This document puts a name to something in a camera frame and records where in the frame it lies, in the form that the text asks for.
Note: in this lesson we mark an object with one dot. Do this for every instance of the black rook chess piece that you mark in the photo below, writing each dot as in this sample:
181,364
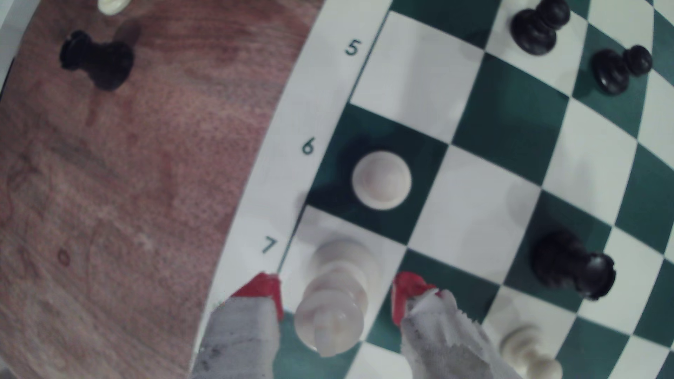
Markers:
568,263

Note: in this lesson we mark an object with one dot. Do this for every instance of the black pawn chess piece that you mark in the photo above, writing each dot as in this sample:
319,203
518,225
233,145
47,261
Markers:
102,60
613,71
537,29

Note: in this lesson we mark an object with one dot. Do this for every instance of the green white chess mat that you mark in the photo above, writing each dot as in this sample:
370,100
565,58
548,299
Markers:
474,210

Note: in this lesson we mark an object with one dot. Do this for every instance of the white bishop chess piece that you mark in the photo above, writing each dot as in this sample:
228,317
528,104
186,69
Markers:
337,300

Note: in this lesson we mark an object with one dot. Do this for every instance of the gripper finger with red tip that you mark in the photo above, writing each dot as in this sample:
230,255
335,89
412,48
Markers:
242,337
442,342

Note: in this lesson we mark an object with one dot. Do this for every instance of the white pawn chess piece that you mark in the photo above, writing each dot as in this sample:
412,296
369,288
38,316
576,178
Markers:
526,352
381,180

